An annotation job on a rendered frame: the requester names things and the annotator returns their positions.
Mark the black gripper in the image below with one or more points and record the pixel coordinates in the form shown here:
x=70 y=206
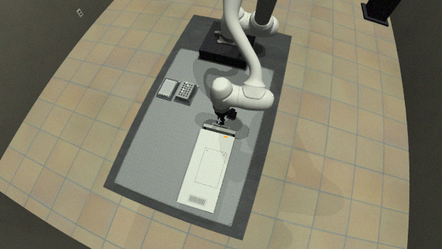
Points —
x=221 y=117

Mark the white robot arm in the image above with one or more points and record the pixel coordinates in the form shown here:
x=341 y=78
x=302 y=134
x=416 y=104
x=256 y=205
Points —
x=253 y=94

